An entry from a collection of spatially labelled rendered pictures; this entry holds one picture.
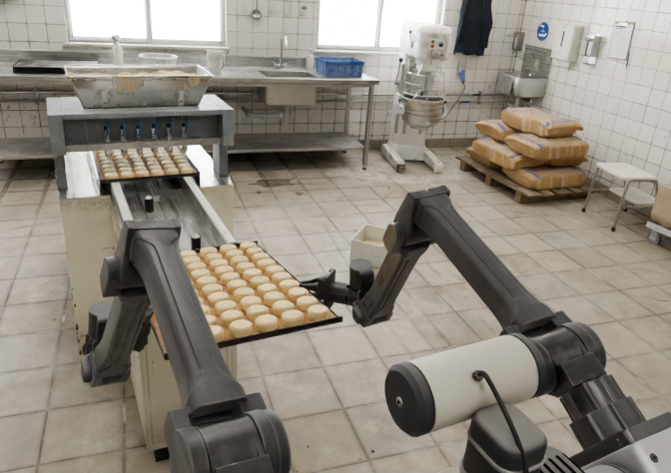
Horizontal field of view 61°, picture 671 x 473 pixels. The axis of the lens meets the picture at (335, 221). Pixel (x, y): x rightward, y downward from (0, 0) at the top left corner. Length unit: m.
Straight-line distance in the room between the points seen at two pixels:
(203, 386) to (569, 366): 0.45
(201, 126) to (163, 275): 1.86
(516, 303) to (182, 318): 0.46
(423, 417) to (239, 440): 0.18
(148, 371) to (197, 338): 1.43
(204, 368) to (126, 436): 1.90
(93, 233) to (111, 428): 0.80
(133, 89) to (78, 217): 0.57
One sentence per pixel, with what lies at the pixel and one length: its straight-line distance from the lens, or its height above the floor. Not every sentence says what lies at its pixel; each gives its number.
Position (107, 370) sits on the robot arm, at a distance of 1.18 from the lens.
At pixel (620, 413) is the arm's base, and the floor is 1.27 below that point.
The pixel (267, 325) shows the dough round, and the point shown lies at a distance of 1.27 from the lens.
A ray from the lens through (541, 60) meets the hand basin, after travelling 6.72.
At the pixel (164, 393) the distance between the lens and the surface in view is 2.18.
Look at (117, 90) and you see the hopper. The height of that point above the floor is 1.26.
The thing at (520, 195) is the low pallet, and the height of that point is 0.08.
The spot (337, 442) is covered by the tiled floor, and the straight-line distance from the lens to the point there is 2.47.
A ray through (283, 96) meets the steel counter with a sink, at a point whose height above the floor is 0.71.
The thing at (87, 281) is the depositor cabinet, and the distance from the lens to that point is 2.68.
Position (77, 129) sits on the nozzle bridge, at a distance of 2.53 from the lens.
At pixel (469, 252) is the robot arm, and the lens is 0.92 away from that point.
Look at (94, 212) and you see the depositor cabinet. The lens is 2.55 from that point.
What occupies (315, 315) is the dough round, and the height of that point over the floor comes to 1.01.
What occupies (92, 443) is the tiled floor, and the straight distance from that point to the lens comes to 2.55.
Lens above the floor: 1.72
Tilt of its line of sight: 23 degrees down
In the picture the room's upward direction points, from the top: 4 degrees clockwise
